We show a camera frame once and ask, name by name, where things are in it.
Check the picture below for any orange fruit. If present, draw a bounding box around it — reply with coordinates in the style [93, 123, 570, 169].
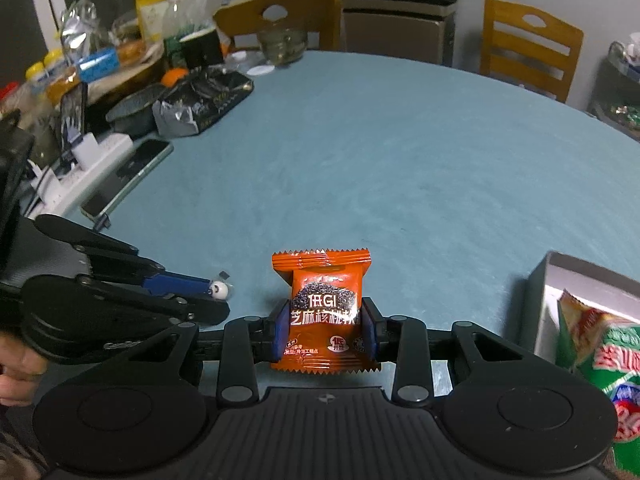
[160, 67, 190, 88]

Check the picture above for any grey cabinet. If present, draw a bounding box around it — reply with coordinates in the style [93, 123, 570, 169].
[343, 0, 457, 67]

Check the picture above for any black smartphone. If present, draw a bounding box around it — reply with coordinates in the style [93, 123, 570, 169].
[80, 139, 174, 223]

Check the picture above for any dark paper cup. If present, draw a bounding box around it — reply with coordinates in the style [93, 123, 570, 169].
[179, 27, 224, 70]

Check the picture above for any yellow wooden chair behind table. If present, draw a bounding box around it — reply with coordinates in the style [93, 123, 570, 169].
[214, 0, 342, 51]

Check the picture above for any orange sesame snack packet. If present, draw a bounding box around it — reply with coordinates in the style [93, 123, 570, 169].
[271, 248, 381, 374]

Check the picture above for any blue snack packet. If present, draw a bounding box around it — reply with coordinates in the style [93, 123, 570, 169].
[76, 47, 120, 84]

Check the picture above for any grey cardboard box tray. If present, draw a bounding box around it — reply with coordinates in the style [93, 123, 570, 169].
[518, 252, 639, 362]

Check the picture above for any green prawn cracker bag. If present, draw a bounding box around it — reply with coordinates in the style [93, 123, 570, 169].
[555, 311, 639, 479]

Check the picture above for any dark ceramic bowl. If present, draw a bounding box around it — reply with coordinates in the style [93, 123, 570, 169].
[105, 84, 167, 140]

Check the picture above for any left hand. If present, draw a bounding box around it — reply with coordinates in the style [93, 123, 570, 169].
[0, 332, 48, 408]

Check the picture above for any glass jar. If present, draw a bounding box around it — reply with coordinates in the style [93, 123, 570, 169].
[257, 27, 308, 66]

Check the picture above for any white power strip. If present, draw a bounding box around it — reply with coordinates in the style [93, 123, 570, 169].
[25, 132, 134, 219]

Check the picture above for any upright phone on stand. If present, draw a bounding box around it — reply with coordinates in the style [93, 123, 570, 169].
[60, 82, 88, 158]

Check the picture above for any small panda figurine packet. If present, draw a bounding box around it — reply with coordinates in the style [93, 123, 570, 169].
[209, 271, 233, 301]

